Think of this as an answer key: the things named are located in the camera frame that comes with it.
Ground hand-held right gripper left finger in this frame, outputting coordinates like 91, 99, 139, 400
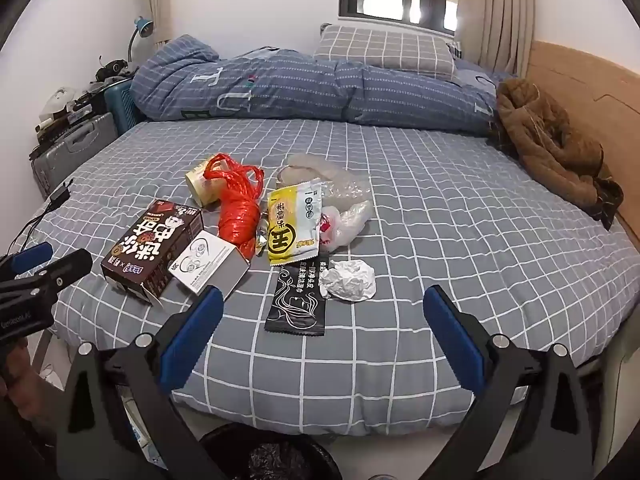
55, 287, 231, 480

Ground white plastic bag red print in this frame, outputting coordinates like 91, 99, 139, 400
320, 200, 373, 255

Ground white round appliance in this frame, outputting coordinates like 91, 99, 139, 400
42, 86, 76, 116

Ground trash bin with black bag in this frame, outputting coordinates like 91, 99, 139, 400
197, 422, 346, 480

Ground white furniture frame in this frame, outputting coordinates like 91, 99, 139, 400
597, 340, 640, 480

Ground narrow beige curtain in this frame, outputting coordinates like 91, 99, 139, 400
150, 0, 176, 53

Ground white tissue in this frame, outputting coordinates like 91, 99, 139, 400
320, 259, 377, 302

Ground brown snack box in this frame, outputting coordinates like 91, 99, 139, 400
100, 200, 205, 306

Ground yellow snack packet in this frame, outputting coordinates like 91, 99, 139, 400
267, 181, 323, 267

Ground grey checked pillow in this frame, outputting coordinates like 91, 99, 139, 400
314, 24, 460, 81

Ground wide beige curtain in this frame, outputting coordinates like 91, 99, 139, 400
457, 0, 538, 78

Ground cream paper cup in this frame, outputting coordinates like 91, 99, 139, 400
185, 155, 223, 208

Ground black wipe packet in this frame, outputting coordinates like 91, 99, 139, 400
264, 260, 328, 337

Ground clear plastic bag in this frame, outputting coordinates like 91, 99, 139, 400
277, 154, 373, 211

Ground white earphone box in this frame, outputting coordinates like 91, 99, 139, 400
170, 232, 251, 298

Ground grey hard suitcase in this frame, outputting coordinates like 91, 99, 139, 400
31, 112, 118, 201

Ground teal plastic crate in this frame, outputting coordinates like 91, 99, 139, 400
104, 82, 146, 136

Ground blue striped duvet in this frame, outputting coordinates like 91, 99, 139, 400
129, 35, 518, 137

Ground black tangled items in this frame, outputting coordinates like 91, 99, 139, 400
95, 60, 133, 83

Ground wooden headboard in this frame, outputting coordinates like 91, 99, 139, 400
522, 40, 640, 256

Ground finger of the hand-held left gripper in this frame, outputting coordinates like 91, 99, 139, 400
0, 241, 55, 281
0, 251, 93, 311

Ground person's left hand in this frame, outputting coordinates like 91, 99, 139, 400
0, 337, 31, 401

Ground black charger with cable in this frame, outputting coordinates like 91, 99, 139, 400
0, 180, 75, 256

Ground blue desk lamp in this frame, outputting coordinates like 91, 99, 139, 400
127, 16, 155, 63

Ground brown quilted jacket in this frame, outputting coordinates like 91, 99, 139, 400
487, 77, 625, 231

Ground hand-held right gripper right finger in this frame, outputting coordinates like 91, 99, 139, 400
422, 285, 593, 480

